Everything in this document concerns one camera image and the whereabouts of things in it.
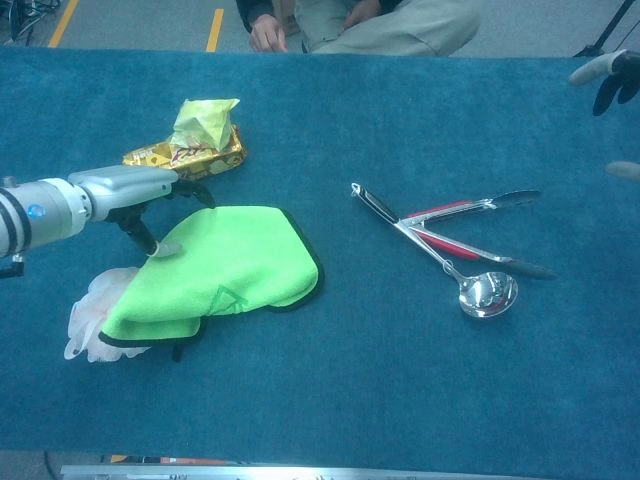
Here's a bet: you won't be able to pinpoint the blue table cloth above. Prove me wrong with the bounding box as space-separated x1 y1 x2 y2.
0 46 640 476

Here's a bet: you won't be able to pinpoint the black tripod stand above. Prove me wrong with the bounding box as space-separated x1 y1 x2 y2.
573 0 640 59

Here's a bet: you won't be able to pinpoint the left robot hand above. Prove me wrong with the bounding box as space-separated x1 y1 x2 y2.
68 164 217 260

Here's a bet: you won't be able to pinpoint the steel ladle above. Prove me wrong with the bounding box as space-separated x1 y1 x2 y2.
350 182 520 320

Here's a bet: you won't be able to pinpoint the white mesh bath sponge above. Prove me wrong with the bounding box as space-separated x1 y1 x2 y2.
63 266 151 363

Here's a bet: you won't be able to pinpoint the seated person in khaki trousers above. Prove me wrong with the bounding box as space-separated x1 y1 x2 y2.
234 0 482 57

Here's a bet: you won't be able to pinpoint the red-handled metal tongs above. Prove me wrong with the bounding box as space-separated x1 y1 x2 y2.
399 188 559 281

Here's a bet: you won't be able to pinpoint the golden biscuit package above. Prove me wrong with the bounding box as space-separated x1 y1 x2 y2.
122 124 249 182

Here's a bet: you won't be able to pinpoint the yellow snack bag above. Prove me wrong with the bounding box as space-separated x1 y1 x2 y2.
168 97 240 151

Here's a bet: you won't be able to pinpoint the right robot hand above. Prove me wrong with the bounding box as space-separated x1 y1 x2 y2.
568 48 640 182

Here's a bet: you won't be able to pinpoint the aluminium rail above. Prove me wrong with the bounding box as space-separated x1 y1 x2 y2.
59 463 640 480

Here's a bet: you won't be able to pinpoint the green microfibre towel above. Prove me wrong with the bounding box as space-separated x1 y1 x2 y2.
98 204 325 362

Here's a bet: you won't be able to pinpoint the bundle of cables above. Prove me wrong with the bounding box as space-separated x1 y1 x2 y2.
0 0 61 46

